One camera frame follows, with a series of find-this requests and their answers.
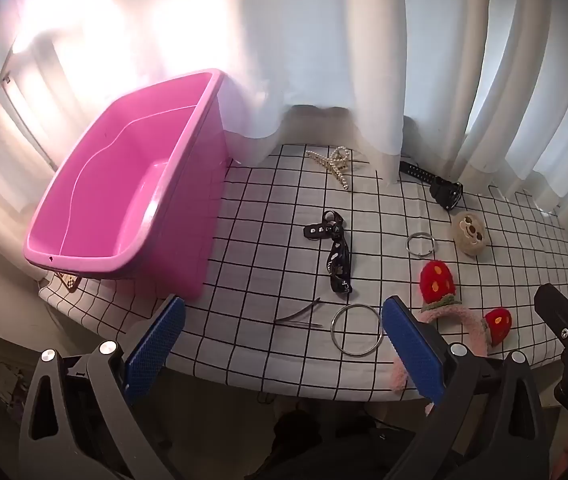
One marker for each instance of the small tan woven item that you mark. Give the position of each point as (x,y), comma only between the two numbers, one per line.
(68,281)

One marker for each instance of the grey window frame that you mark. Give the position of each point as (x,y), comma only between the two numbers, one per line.
(28,125)

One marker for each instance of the pink plastic tub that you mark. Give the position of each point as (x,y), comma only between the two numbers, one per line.
(113,185)

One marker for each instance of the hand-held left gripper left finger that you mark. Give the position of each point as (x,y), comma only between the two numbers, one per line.
(156,345)

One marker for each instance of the pink strawberry plush headband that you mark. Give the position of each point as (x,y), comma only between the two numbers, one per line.
(436,280)

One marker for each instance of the beige sloth plush scrunchie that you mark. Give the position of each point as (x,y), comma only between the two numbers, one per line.
(469,240)

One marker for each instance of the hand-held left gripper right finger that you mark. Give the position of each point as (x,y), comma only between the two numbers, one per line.
(411,345)

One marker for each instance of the white sheer curtain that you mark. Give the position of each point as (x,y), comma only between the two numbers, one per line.
(314,35)

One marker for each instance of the pearl hair clip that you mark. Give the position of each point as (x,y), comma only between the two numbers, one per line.
(340,178)

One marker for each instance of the thin metal hairpin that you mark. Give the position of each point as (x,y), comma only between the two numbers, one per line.
(296,311)

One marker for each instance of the white black-grid tablecloth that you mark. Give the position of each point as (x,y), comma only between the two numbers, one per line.
(264,270)

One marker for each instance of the black wrist watch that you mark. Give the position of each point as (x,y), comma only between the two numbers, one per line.
(446,192)

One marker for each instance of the large metal bangle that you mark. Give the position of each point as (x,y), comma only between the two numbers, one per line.
(332,332)

